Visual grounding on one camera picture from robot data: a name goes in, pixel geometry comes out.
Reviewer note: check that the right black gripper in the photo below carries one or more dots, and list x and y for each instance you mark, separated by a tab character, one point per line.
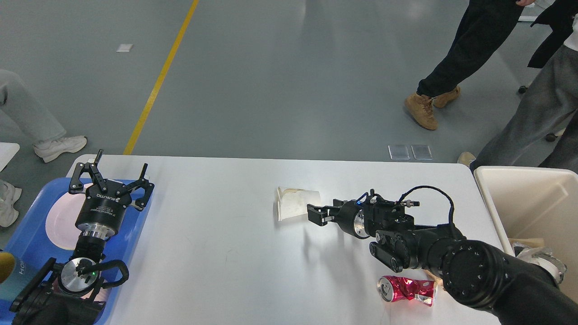
349	216

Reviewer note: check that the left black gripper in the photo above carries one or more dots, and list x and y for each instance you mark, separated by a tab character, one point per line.
104	212

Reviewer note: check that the crushed white paper cup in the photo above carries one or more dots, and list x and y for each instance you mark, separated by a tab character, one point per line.
293	202

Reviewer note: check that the pink plate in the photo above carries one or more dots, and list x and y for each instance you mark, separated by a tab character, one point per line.
60	222

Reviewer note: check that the crushed red soda can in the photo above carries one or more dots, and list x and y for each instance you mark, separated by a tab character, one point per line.
398	288

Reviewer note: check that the teal mug yellow inside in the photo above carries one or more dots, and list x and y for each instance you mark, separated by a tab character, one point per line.
15	275

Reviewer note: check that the brown paper bag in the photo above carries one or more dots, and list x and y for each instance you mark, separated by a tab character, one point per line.
530	242

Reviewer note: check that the foil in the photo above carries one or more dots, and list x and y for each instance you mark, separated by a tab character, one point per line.
525	250

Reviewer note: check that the brown paper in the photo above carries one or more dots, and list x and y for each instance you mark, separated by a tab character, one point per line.
437	279

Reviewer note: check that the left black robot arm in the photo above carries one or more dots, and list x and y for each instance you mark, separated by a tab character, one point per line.
84	269

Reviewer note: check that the person in light jeans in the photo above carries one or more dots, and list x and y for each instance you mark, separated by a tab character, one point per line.
36	121

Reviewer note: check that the metal floor plate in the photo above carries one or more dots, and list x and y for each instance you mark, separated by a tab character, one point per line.
408	152

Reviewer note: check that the white table corner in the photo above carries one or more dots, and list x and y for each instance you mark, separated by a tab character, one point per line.
7	153

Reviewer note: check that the beige plastic bin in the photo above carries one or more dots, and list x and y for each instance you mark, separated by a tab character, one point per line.
535	203

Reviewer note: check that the person in black clothes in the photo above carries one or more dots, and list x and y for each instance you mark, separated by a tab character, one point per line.
485	26

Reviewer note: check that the person in grey trousers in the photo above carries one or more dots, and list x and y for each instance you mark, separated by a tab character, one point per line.
550	99

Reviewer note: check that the black jacket at right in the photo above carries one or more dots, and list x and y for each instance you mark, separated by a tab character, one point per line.
559	16

